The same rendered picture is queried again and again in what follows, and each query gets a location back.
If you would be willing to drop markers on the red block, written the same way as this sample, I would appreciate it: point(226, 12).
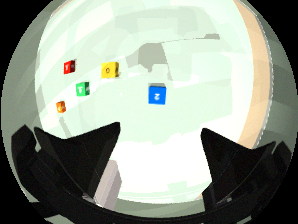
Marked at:
point(69, 67)

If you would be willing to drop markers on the orange block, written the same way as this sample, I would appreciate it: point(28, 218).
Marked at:
point(61, 106)

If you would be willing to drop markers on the blue block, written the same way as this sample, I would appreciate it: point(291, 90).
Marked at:
point(156, 95)

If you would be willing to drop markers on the green block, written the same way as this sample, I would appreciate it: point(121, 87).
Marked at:
point(82, 89)

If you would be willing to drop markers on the yellow block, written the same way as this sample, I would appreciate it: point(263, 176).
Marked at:
point(109, 69)

